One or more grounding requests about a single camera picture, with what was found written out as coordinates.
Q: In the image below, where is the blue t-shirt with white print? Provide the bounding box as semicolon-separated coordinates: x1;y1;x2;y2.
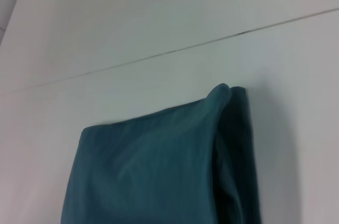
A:
59;82;263;224

